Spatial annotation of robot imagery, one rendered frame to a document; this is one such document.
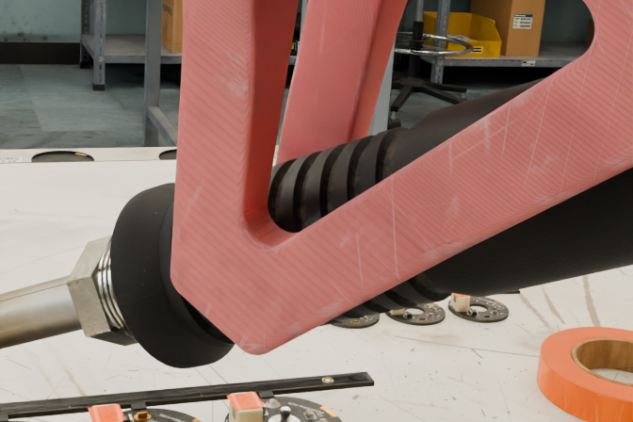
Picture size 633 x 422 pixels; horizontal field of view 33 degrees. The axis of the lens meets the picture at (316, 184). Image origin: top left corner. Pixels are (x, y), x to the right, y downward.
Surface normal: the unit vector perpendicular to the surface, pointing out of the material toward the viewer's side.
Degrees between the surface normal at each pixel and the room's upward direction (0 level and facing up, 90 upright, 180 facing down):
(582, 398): 90
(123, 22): 90
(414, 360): 0
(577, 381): 1
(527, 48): 90
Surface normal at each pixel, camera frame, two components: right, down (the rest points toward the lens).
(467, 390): 0.07, -0.95
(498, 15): -0.92, 0.07
